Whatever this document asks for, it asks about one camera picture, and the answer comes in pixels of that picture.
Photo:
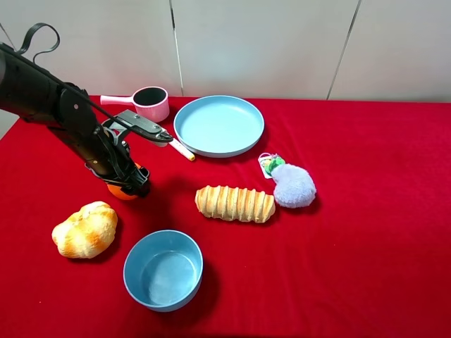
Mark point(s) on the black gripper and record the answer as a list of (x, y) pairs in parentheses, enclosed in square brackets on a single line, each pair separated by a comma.
[(113, 164)]

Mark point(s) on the orange mandarin fruit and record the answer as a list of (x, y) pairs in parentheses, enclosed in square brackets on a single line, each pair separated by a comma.
[(119, 193)]

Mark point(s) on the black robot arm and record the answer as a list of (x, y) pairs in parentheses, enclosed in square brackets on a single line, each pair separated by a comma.
[(66, 112)]

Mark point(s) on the white marker pen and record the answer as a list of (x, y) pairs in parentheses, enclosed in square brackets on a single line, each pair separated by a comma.
[(179, 147)]

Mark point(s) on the round bread roll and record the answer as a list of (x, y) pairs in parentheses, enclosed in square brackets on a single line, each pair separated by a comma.
[(87, 232)]

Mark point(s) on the pink toy saucepan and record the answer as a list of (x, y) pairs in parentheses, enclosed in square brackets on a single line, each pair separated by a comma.
[(149, 102)]

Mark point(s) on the blue bowl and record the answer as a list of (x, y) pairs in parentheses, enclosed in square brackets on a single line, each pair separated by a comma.
[(163, 271)]

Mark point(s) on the light blue plate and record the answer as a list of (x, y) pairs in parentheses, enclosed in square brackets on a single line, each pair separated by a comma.
[(219, 126)]

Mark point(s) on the long striped bread loaf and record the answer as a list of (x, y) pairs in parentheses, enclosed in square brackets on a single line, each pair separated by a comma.
[(229, 204)]

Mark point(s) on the paper hang tag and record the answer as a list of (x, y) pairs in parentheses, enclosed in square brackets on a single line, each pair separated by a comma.
[(268, 162)]

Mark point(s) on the lavender plush toy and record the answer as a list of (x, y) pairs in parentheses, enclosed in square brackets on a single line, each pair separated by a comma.
[(294, 186)]

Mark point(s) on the red tablecloth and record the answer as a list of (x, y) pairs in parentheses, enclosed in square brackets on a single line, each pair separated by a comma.
[(370, 257)]

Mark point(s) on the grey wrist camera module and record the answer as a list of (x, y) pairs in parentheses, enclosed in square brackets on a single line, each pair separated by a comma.
[(129, 121)]

